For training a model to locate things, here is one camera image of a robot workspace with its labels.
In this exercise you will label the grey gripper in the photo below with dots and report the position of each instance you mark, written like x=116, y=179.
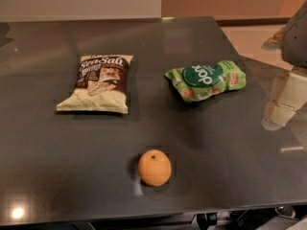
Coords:
x=295, y=40

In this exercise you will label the green rice chip bag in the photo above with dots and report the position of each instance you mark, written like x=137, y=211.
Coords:
x=197, y=83

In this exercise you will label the orange fruit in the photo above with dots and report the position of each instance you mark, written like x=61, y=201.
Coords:
x=154, y=168

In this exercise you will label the sea salt chip bag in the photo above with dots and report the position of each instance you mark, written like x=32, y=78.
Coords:
x=101, y=85

